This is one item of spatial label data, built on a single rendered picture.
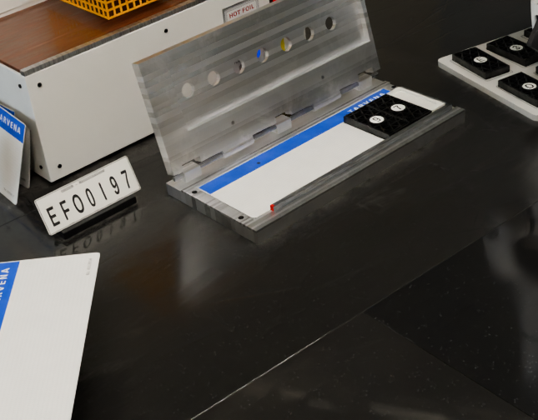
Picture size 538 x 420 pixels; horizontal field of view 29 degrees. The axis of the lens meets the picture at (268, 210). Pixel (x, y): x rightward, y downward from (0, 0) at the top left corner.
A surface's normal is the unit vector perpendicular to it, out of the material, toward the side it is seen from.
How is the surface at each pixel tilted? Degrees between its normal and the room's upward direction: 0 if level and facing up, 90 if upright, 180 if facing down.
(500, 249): 0
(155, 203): 0
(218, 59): 76
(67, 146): 90
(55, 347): 0
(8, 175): 69
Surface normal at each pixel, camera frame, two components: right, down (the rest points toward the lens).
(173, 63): 0.62, 0.14
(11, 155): -0.77, 0.07
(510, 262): -0.11, -0.84
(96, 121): 0.66, 0.35
